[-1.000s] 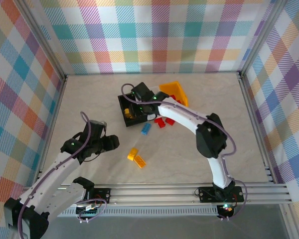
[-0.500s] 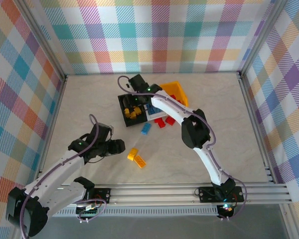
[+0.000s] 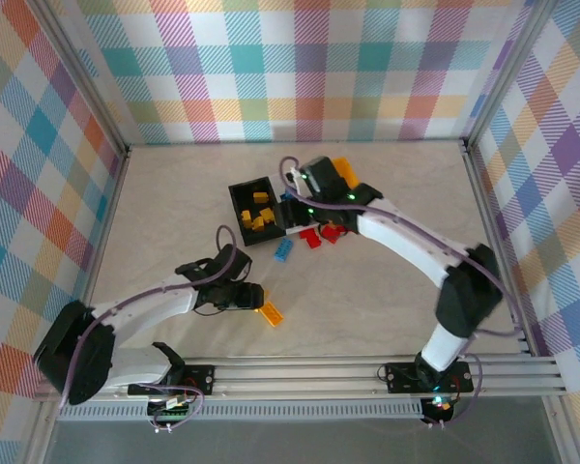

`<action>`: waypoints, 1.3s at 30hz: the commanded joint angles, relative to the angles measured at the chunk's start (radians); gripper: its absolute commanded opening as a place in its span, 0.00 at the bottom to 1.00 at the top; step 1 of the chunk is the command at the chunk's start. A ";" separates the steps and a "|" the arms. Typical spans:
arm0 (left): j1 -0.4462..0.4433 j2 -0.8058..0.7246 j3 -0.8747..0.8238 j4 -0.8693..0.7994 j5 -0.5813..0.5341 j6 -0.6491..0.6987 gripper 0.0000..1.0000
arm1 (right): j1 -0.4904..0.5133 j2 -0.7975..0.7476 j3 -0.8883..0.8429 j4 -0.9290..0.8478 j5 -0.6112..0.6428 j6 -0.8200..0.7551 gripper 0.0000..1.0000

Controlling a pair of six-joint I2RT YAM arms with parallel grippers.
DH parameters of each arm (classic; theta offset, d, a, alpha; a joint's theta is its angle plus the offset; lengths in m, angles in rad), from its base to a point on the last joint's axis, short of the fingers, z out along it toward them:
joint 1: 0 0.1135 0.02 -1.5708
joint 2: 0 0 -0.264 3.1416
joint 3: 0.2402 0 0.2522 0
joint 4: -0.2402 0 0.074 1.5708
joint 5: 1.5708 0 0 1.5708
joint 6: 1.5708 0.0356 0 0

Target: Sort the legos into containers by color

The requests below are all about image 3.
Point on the red lego brick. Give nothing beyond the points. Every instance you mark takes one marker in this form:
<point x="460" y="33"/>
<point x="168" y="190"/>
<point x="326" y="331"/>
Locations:
<point x="329" y="235"/>
<point x="315" y="242"/>
<point x="343" y="229"/>
<point x="305" y="234"/>

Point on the orange plastic bin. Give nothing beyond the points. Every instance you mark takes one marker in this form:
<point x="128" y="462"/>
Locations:
<point x="345" y="170"/>

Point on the white plastic bin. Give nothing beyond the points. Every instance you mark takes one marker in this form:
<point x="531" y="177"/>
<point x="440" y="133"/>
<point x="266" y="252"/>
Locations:
<point x="276" y="183"/>

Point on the black plastic bin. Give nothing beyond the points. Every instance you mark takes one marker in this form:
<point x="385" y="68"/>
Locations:
<point x="263" y="236"/>

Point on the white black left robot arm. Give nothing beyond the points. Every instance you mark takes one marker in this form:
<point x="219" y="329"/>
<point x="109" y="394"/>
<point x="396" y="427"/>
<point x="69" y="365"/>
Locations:
<point x="140" y="309"/>

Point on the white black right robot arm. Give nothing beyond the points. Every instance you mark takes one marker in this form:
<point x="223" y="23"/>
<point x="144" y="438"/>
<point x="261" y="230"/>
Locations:
<point x="401" y="241"/>

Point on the grey metal panel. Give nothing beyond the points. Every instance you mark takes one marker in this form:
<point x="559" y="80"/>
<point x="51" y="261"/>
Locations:
<point x="295" y="444"/>

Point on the long aluminium base rail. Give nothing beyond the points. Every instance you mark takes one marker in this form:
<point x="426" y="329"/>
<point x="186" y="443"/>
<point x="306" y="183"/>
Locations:
<point x="295" y="374"/>

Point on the aluminium frame post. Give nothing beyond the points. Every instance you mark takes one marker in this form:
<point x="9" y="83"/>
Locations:
<point x="88" y="82"/>
<point x="505" y="72"/>

